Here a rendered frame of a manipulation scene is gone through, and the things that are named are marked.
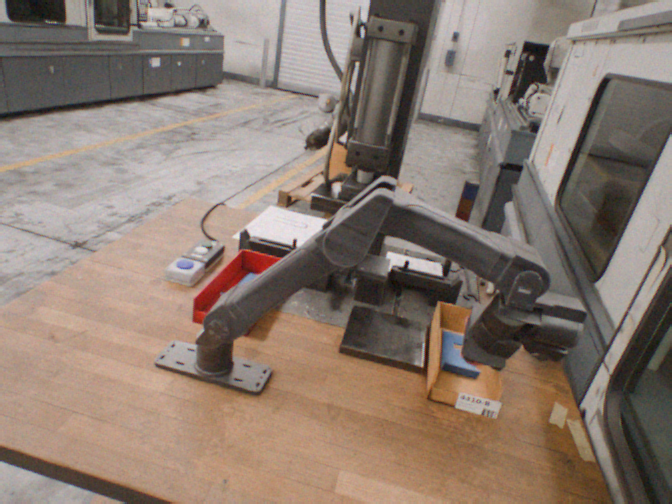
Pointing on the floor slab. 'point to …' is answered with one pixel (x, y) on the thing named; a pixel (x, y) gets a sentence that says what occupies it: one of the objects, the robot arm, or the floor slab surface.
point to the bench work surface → (79, 318)
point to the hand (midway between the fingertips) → (472, 353)
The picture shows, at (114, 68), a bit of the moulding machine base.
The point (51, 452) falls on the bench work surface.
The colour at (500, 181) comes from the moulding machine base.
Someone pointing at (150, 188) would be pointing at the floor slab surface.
